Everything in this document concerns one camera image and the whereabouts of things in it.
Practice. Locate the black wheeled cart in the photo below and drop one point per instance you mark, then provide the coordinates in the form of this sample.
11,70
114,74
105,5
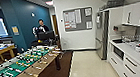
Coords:
46,36

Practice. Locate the stainless steel refrigerator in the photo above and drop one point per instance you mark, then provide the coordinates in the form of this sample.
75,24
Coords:
102,34

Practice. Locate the white ceiling light panel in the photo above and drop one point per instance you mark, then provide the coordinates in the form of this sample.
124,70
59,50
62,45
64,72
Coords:
49,2

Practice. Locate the black built-in microwave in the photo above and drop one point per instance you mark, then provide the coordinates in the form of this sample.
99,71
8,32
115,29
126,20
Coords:
118,52

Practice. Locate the grey clutter atop refrigerator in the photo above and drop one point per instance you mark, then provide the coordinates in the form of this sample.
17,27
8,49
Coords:
116,2

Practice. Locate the green foosball table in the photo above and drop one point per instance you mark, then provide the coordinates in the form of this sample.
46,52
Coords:
18,67

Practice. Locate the white base cabinet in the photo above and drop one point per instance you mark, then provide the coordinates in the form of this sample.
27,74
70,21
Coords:
132,66

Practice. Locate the yellow wall notice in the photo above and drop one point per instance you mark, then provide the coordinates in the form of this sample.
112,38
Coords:
15,30

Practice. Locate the white wall cabinet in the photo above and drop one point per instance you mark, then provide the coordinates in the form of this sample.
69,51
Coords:
139,14

